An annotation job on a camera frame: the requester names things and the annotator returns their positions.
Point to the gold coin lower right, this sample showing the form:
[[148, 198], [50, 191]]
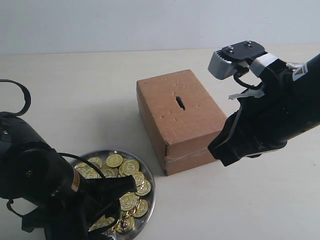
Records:
[[140, 209]]

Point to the round steel plate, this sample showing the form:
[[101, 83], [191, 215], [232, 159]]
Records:
[[91, 165]]

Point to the gold coin right side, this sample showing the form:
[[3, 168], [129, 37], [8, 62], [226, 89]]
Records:
[[139, 177]]

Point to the brown cardboard slotted box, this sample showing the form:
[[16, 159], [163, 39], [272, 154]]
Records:
[[181, 119]]

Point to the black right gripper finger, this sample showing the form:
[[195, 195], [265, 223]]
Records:
[[234, 142]]

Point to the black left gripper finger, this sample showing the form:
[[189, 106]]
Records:
[[111, 188], [101, 224]]

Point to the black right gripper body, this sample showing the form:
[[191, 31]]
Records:
[[283, 111]]

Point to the gold coin top of pile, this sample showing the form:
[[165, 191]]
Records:
[[114, 160]]

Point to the gold coin right edge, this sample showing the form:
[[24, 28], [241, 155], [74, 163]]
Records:
[[144, 188]]

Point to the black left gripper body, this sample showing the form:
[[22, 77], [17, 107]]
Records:
[[65, 215]]

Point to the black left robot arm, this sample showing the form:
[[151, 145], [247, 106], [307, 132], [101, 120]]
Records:
[[29, 167]]

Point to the gold coin upper right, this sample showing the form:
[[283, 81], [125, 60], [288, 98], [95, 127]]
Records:
[[128, 167]]

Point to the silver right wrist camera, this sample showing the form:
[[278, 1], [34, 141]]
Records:
[[228, 60]]

